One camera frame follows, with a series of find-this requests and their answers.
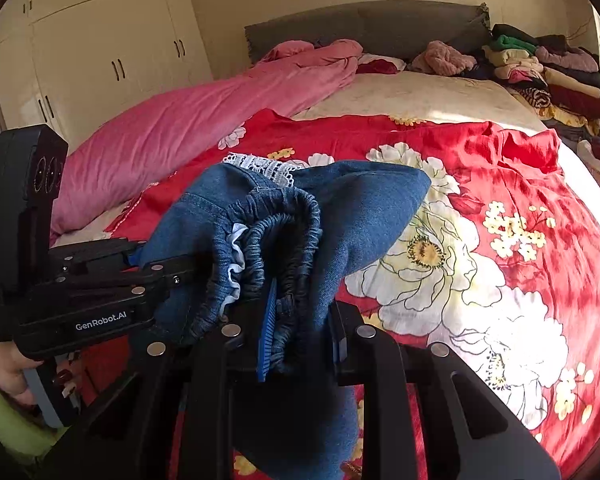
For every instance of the beige bed sheet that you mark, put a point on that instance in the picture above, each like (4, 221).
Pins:
(430, 95)

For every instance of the person's left hand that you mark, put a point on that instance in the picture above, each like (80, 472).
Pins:
(10, 367)

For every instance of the red floral blanket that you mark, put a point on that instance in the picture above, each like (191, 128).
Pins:
(555, 270)

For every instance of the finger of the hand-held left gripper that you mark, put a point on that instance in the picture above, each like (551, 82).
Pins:
(180, 267)
(125, 250)

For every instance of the person's left forearm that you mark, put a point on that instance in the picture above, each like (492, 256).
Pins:
(5, 425)

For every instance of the pink quilt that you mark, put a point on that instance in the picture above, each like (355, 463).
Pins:
(180, 135)

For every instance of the cream wardrobe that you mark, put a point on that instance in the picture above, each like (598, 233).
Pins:
(105, 35)

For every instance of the dark red cloth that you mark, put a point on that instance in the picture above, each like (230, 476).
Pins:
(380, 66)

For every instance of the pink fuzzy cloth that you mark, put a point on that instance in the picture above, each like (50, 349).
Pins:
(442, 57)

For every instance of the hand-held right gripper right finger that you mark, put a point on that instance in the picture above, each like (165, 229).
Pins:
(339, 350)

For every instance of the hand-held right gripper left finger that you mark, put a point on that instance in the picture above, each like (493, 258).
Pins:
(266, 340)

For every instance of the pile of folded clothes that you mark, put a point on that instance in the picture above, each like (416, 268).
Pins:
(555, 75)

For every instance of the grey padded headboard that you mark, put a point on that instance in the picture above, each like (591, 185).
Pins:
(380, 25)

